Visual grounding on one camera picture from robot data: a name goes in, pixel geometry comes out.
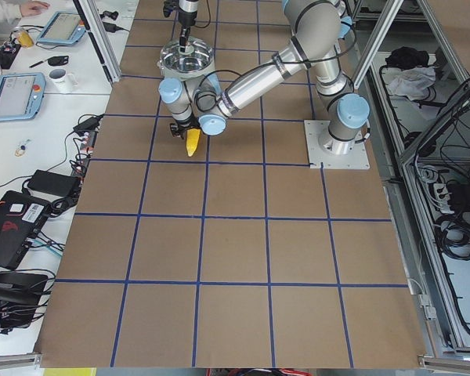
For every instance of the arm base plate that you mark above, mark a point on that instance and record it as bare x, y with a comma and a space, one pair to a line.
326, 152

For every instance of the yellow corn cob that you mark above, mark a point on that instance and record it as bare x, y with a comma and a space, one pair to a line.
192, 140

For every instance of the black laptop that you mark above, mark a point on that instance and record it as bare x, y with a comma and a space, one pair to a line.
22, 216

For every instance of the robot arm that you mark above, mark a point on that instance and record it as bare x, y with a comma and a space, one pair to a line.
191, 91
189, 6

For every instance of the white mug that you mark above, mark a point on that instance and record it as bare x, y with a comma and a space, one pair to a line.
64, 81

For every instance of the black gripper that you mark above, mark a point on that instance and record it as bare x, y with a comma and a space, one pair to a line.
184, 127
186, 19

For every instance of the blue teach pendant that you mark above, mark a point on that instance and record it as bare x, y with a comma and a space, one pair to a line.
21, 96
64, 28

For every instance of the black power adapter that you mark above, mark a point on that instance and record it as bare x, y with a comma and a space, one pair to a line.
53, 183

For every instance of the blue teach pendant near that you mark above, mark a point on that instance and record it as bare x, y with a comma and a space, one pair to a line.
21, 96

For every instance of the aluminium frame post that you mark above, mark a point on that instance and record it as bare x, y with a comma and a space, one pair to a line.
90, 17

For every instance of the blue teach pendant far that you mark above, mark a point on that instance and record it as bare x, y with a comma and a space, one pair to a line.
64, 28

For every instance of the pale green steel pot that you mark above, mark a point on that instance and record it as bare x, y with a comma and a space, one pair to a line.
197, 59

